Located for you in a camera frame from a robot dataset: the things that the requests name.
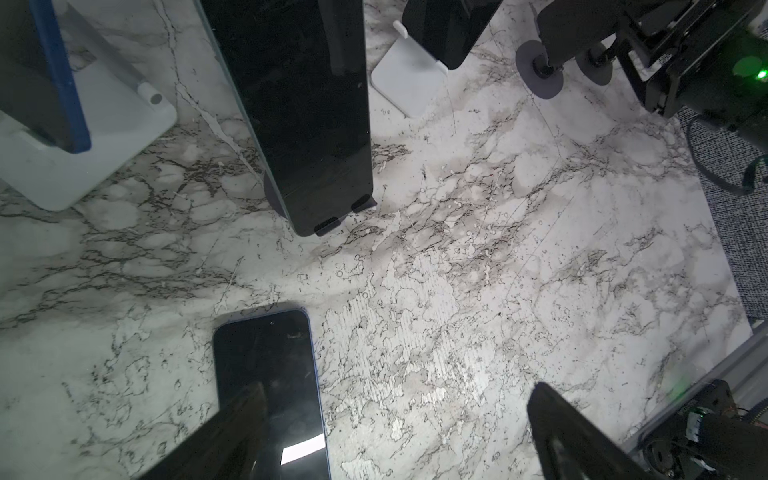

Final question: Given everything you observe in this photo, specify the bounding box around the purple round phone stand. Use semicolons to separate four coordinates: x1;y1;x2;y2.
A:
515;40;564;100

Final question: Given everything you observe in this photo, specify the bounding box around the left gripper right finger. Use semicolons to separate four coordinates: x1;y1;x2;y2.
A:
527;382;650;479

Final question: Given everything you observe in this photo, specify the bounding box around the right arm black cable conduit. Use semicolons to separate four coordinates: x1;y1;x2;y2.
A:
683;113;768;196

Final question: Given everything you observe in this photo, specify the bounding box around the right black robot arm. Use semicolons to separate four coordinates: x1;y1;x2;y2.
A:
617;1;767;149

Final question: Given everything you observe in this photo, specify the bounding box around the black phone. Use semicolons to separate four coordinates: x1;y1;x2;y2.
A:
212;309;331;479
401;0;502;70
536;0;624;67

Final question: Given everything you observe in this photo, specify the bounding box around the dark green round phone stand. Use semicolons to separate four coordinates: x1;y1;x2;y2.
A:
575;43;613;86

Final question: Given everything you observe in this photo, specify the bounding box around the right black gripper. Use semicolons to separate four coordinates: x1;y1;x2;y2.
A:
617;1;750;117

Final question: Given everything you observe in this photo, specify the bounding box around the white centre phone stand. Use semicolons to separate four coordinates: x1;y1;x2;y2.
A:
371;20;448;118

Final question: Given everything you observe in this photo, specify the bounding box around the grey round stand front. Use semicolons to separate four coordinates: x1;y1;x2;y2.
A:
263;173;377;237

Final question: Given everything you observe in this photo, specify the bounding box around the white stand far left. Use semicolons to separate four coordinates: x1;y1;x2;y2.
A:
1;1;177;211

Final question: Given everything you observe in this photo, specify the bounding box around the green-edged phone on round stand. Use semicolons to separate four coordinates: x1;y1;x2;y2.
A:
197;1;373;237

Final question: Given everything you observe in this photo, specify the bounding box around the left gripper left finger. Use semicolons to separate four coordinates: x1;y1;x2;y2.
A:
141;382;267;479

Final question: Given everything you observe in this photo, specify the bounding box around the blue-cased phone far left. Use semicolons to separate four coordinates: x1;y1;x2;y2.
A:
1;0;91;154

